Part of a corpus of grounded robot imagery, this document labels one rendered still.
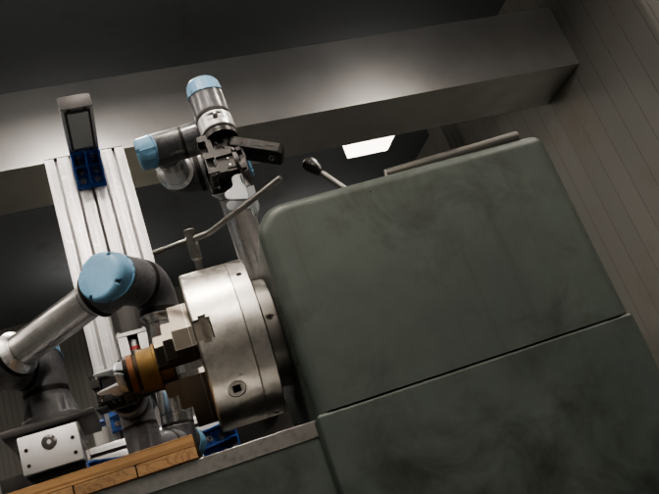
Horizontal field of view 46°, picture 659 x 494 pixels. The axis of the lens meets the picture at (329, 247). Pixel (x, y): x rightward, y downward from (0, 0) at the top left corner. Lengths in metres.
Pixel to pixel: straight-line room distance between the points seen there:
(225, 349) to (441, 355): 0.38
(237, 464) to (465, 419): 0.38
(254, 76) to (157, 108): 0.75
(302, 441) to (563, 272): 0.56
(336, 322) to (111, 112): 4.37
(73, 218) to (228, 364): 1.22
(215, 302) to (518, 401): 0.56
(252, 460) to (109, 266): 0.66
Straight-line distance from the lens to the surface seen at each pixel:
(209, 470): 1.33
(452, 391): 1.34
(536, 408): 1.37
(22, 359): 2.02
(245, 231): 2.14
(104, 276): 1.80
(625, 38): 6.35
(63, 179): 2.57
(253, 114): 5.61
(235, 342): 1.39
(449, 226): 1.43
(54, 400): 2.12
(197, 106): 1.67
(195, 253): 1.54
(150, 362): 1.50
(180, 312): 1.61
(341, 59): 6.03
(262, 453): 1.33
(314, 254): 1.37
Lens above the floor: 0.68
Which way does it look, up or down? 20 degrees up
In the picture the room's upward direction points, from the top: 20 degrees counter-clockwise
